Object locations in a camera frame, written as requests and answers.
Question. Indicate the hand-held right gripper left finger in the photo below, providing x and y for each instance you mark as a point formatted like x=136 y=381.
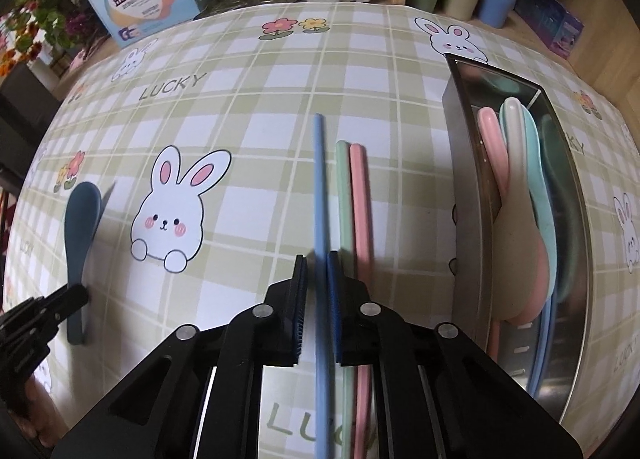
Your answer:
x=300 y=309

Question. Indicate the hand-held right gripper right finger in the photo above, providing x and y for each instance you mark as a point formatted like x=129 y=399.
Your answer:
x=334 y=309

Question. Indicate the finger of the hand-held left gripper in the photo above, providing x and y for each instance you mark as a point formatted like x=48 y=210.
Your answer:
x=65 y=304

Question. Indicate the blue spoon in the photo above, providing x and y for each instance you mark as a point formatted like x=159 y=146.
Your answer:
x=82 y=224

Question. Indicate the blue chopstick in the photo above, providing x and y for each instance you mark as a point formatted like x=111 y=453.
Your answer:
x=320 y=189
x=542 y=354

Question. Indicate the cream spoon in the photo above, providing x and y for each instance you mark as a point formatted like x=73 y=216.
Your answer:
x=517 y=219

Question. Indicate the metal utensil tray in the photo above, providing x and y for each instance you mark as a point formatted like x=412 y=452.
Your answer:
x=462 y=149

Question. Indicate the pink spoon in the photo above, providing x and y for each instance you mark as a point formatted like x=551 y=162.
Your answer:
x=490 y=149

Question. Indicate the green spoon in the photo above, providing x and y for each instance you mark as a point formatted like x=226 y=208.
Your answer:
x=542 y=219

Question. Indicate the person's left hand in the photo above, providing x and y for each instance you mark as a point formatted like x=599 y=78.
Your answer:
x=42 y=414

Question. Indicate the pink chopstick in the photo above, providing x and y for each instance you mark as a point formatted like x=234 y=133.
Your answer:
x=361 y=209

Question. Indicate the green chopstick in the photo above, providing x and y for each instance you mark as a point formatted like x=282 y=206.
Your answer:
x=344 y=199

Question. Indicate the checked bunny tablecloth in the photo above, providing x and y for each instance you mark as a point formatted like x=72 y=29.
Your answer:
x=240 y=129

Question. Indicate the pink flower plant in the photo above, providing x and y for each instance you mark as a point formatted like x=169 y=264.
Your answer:
x=45 y=14

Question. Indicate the purple box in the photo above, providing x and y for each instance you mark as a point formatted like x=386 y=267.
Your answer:
x=550 y=21

